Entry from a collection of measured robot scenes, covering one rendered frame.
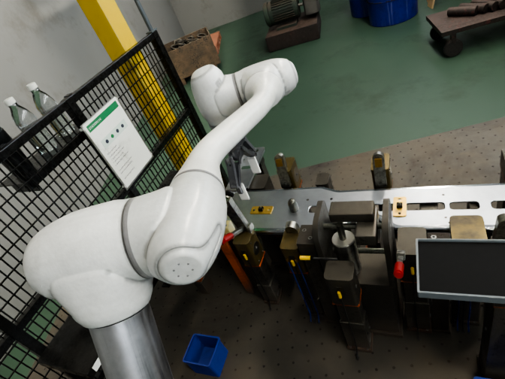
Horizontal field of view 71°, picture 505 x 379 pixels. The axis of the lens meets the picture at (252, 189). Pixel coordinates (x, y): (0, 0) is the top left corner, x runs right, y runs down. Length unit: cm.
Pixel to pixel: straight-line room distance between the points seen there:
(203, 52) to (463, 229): 538
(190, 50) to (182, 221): 557
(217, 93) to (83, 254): 59
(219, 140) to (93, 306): 38
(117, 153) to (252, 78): 73
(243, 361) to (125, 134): 97
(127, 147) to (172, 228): 106
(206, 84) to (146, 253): 58
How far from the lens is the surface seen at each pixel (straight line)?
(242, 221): 111
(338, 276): 93
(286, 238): 106
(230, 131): 77
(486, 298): 80
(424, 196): 121
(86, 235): 57
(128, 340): 63
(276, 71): 98
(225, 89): 100
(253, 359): 133
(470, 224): 102
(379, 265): 108
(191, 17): 907
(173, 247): 49
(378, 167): 123
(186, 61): 605
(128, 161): 153
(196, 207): 52
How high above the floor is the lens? 183
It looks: 36 degrees down
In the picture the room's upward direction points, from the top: 24 degrees counter-clockwise
